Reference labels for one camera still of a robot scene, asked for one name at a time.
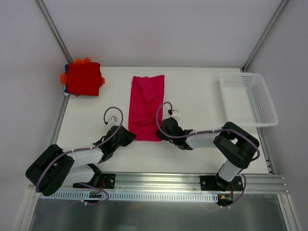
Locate aluminium corner post left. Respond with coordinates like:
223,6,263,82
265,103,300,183
35,0,73,63

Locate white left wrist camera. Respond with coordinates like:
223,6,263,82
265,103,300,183
106,115,119,127

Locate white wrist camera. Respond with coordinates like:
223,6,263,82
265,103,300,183
106,115,119,127
168,109,180,119

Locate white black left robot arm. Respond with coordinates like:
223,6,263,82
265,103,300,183
25,126,137,196

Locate red folded t shirt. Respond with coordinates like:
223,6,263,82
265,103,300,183
66,62,102,97

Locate white slotted cable duct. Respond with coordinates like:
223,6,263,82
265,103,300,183
40,190,218,203

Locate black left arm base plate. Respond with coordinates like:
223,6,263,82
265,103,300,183
73,173,116,189

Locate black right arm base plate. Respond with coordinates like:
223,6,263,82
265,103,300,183
199,175,244,192

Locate orange folded t shirt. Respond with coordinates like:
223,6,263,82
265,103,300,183
59,57,106,98

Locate white perforated plastic basket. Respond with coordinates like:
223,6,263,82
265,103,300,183
219,72,279,128

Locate aluminium front rail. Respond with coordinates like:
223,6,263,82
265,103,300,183
28,169,289,194

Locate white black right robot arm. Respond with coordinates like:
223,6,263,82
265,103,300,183
156,117,260,192

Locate aluminium corner post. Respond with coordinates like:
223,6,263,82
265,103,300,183
35,0,73,63
241,0,291,72

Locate magenta t shirt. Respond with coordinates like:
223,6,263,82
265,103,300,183
128,75,165,142

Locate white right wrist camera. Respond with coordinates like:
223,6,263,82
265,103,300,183
168,109,180,119

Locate aluminium corner post right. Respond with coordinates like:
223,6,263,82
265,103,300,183
241,0,291,72

